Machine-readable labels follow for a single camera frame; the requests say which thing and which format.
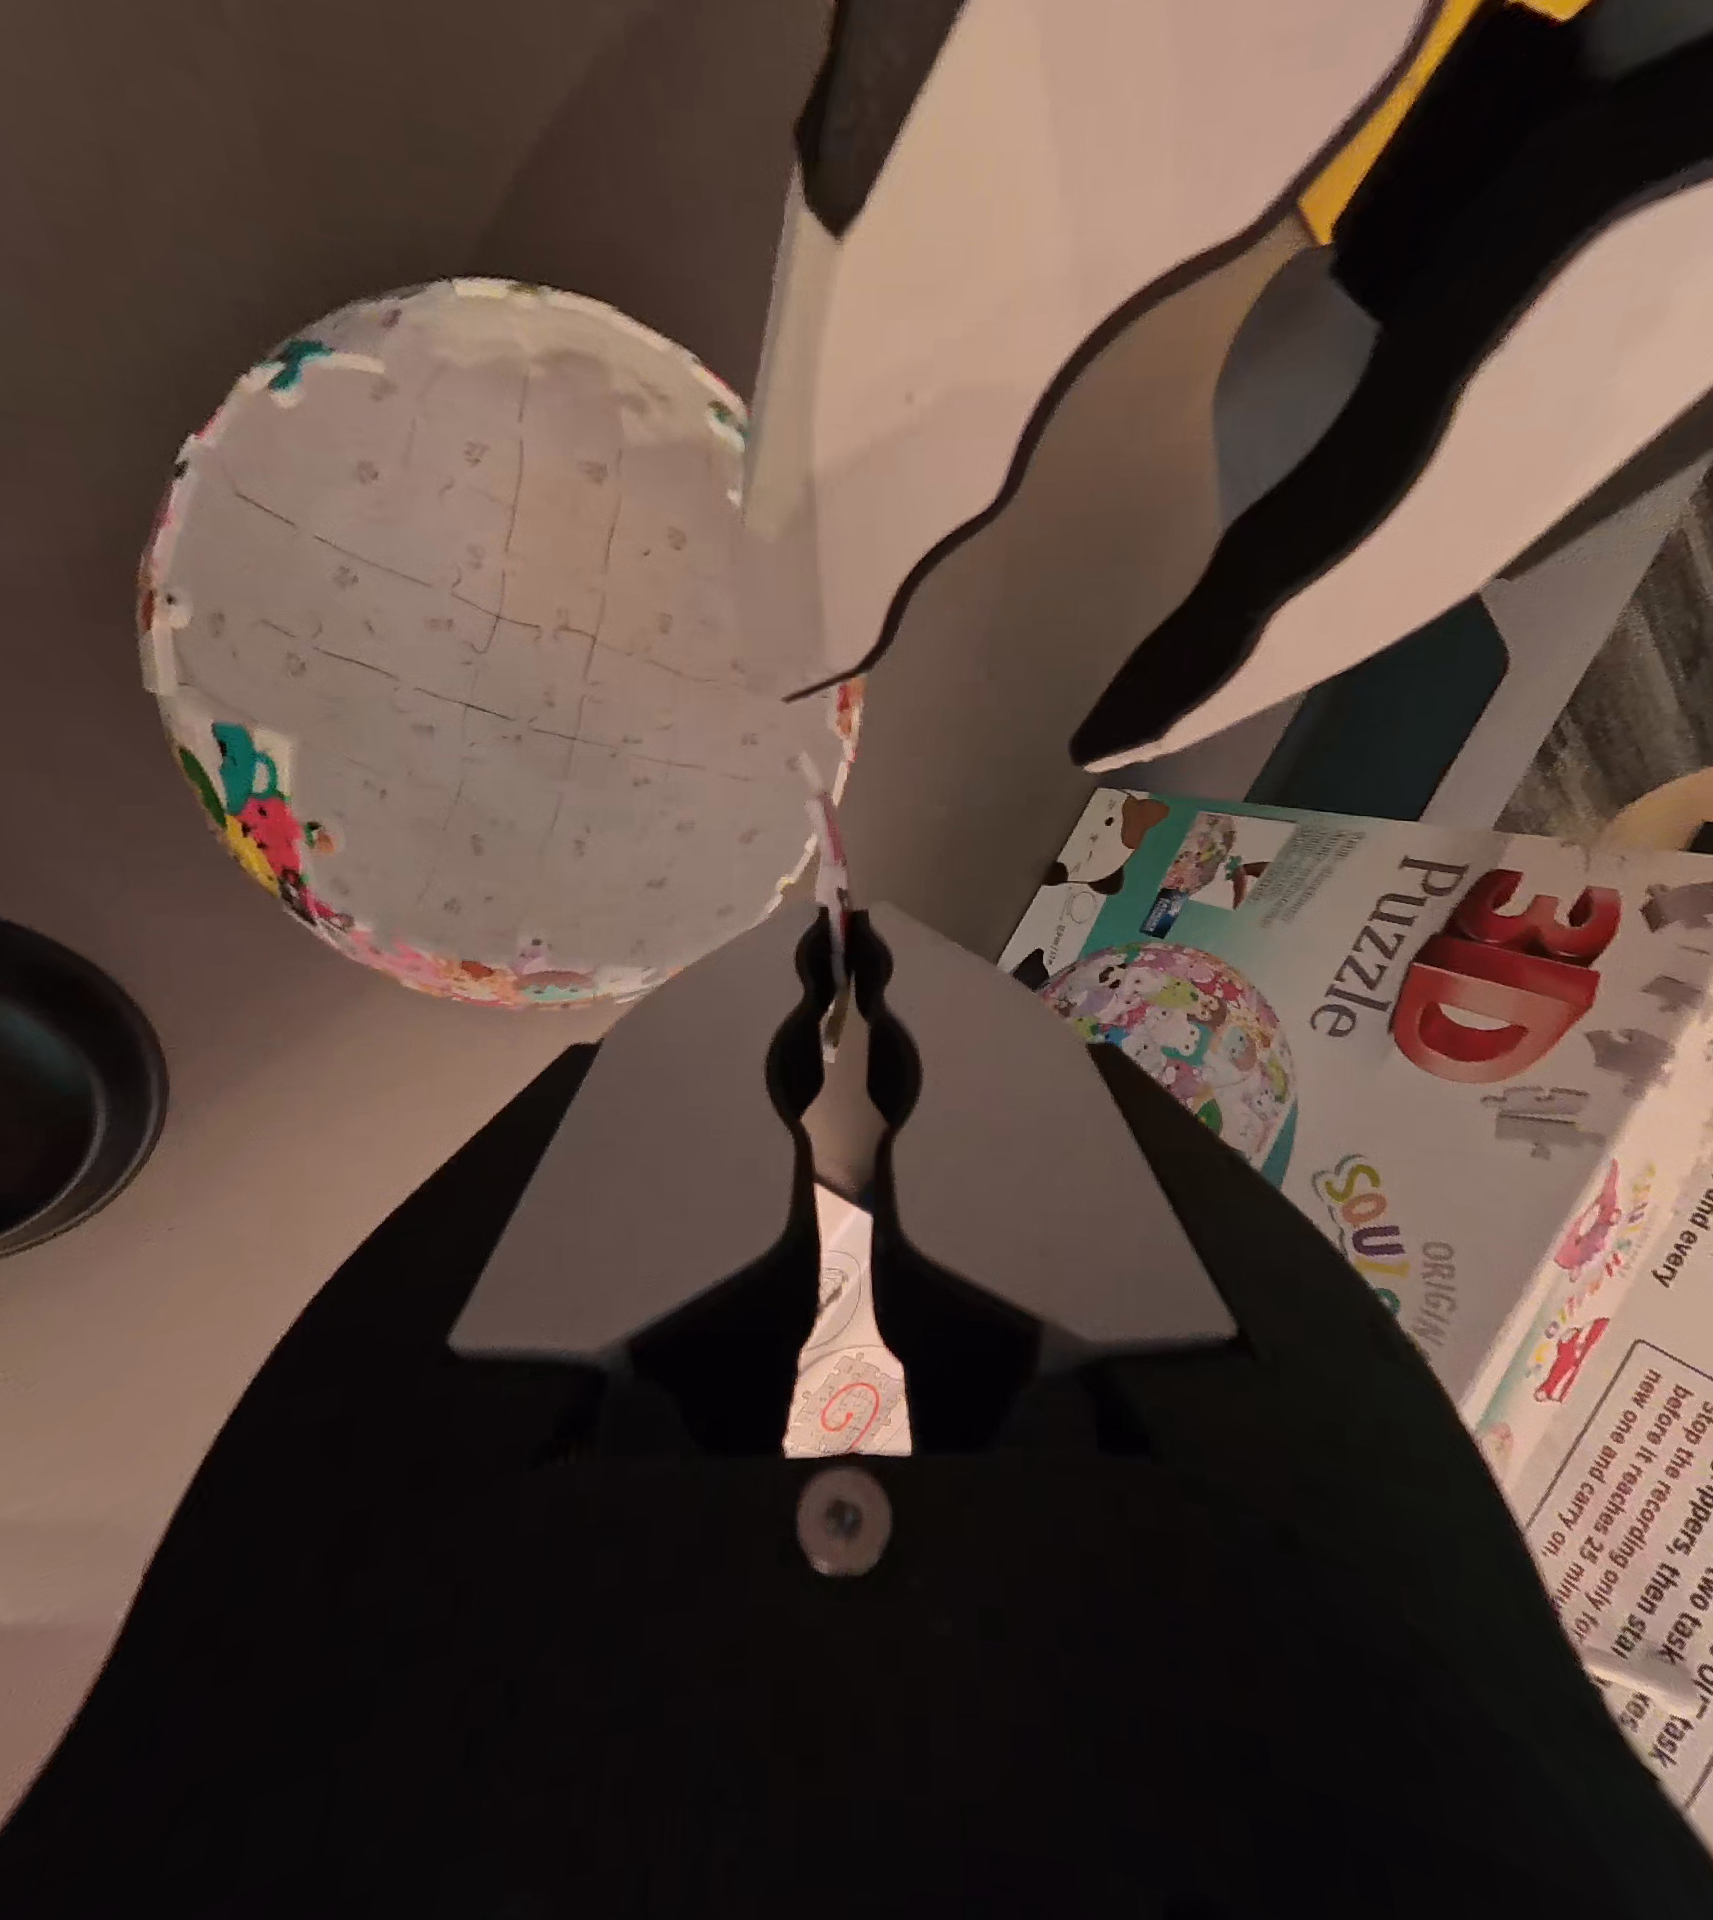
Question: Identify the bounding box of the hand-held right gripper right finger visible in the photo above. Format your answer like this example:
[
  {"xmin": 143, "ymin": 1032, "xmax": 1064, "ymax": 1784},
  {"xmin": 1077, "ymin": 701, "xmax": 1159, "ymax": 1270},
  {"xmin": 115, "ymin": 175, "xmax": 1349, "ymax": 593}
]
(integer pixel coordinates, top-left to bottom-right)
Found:
[{"xmin": 851, "ymin": 905, "xmax": 1243, "ymax": 1374}]

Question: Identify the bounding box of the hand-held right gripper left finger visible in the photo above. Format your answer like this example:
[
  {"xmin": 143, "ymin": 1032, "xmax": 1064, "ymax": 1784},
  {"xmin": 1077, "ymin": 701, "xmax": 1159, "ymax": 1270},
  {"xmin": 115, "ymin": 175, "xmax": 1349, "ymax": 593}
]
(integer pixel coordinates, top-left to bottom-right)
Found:
[{"xmin": 448, "ymin": 905, "xmax": 847, "ymax": 1371}]

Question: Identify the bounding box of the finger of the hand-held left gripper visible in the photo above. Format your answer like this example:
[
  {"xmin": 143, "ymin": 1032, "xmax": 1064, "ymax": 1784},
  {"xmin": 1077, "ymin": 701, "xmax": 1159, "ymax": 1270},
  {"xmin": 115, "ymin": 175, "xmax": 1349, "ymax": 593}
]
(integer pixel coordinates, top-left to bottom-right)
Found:
[
  {"xmin": 741, "ymin": 0, "xmax": 1448, "ymax": 703},
  {"xmin": 1072, "ymin": 0, "xmax": 1713, "ymax": 775}
]

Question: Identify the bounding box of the curved puzzle piece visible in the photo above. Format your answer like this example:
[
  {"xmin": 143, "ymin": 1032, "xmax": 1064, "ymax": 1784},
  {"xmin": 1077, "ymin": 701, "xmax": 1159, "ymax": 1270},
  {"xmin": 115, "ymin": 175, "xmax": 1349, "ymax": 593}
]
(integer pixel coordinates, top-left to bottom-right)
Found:
[{"xmin": 800, "ymin": 756, "xmax": 870, "ymax": 1064}]

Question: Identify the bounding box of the colourful cartoon puzzle ball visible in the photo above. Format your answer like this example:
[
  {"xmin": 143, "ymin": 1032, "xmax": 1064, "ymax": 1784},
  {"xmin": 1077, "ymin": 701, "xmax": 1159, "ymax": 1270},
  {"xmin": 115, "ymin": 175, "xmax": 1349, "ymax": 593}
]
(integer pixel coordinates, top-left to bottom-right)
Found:
[{"xmin": 137, "ymin": 276, "xmax": 865, "ymax": 1010}]

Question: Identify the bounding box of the cartoon printed puzzle box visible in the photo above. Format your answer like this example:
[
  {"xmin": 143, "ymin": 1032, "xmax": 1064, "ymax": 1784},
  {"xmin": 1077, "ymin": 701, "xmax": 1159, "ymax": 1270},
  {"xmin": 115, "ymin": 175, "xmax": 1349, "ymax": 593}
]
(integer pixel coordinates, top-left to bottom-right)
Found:
[{"xmin": 998, "ymin": 783, "xmax": 1713, "ymax": 1920}]

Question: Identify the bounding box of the white furniture panel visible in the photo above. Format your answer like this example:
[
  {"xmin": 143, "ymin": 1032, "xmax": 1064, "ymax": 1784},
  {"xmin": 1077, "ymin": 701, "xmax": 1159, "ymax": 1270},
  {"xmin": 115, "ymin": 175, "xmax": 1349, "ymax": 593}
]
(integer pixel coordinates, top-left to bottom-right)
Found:
[{"xmin": 1420, "ymin": 451, "xmax": 1713, "ymax": 835}]

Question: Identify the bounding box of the yellow plastic bin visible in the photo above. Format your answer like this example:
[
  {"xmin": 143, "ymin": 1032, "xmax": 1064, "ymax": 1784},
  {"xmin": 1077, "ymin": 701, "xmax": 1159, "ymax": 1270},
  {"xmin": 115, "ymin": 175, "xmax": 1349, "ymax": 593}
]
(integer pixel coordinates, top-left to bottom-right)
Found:
[{"xmin": 1299, "ymin": 0, "xmax": 1598, "ymax": 247}]

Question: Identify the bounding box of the beige round stool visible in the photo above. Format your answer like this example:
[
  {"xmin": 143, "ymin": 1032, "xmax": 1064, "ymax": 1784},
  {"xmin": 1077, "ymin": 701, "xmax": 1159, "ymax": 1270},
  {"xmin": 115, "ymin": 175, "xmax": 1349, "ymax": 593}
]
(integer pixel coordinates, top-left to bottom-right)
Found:
[{"xmin": 1607, "ymin": 754, "xmax": 1713, "ymax": 860}]

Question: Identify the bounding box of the black round desk grommet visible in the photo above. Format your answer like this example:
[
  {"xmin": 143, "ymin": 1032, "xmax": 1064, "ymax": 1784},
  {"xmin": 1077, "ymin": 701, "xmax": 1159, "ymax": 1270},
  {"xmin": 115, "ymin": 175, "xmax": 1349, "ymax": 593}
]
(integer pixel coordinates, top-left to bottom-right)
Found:
[{"xmin": 0, "ymin": 900, "xmax": 173, "ymax": 1274}]

